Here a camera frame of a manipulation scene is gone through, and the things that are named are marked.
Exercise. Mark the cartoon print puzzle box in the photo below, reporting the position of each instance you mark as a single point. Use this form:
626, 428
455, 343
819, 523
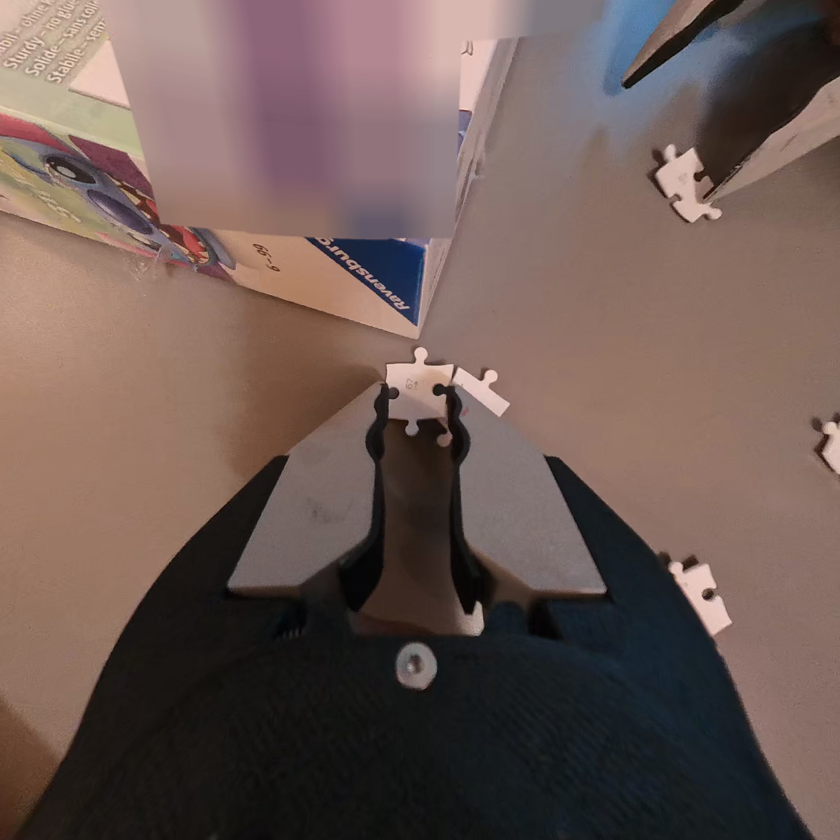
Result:
282, 282

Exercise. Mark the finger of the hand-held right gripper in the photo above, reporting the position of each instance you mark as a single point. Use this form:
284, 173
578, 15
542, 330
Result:
800, 138
663, 39

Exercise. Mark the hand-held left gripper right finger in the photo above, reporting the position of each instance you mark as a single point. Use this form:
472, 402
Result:
518, 518

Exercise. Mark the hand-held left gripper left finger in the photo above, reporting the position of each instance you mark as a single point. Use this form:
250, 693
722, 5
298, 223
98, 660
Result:
315, 512

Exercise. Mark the white puzzle piece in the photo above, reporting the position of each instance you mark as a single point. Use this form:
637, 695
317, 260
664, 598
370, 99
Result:
682, 180
482, 394
420, 397
702, 597
832, 449

